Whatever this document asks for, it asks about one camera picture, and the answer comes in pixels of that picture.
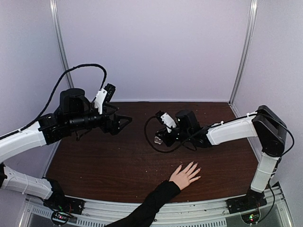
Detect left aluminium frame post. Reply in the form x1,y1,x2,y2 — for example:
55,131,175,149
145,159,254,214
49,0,80,106

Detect right round circuit board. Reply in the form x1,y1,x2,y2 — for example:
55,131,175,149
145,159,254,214
241,210,260,225

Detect round circuit board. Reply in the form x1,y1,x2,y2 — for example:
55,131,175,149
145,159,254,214
51,211,72,225
241,210,260,225

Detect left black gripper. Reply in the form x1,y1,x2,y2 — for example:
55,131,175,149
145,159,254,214
66,103,132,135

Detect person's bare hand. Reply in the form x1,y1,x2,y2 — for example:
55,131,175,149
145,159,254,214
169,161,201,190

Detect aluminium frame post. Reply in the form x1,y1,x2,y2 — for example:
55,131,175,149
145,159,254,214
229,0,258,106
49,0,80,106

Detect aluminium front rail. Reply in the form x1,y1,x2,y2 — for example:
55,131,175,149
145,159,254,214
19,186,293,227

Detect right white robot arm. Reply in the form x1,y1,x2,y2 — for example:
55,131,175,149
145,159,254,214
155,105,288,209

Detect right aluminium frame post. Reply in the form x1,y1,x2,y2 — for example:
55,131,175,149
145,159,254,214
229,0,258,106

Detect black sleeved cable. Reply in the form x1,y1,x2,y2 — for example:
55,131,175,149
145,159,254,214
143,114,209,154
0,63,107,140

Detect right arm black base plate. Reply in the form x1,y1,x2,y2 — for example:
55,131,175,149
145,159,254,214
226,195,267,214

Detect black sleeved forearm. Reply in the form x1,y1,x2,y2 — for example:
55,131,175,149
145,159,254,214
107,180,181,227

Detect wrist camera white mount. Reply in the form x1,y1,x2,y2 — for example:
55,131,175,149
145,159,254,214
155,111,177,133
93,88,107,115

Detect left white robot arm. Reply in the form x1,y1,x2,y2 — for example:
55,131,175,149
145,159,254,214
0,84,132,210

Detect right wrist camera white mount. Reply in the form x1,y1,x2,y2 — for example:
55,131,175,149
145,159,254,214
155,111,177,133

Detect glitter nail polish bottle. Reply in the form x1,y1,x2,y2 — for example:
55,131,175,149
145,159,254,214
154,136,163,145

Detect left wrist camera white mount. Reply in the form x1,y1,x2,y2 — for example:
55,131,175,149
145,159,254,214
93,88,107,115

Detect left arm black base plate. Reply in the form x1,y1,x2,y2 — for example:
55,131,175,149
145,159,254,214
43,197,85,215

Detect left round circuit board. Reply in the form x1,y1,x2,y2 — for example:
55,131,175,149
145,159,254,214
51,211,72,225

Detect left black sleeved cable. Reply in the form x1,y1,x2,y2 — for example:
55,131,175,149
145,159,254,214
0,63,107,140

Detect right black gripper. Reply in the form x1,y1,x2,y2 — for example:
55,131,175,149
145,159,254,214
156,125,192,147

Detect right black sleeved cable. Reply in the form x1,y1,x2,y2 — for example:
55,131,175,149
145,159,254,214
143,114,209,154

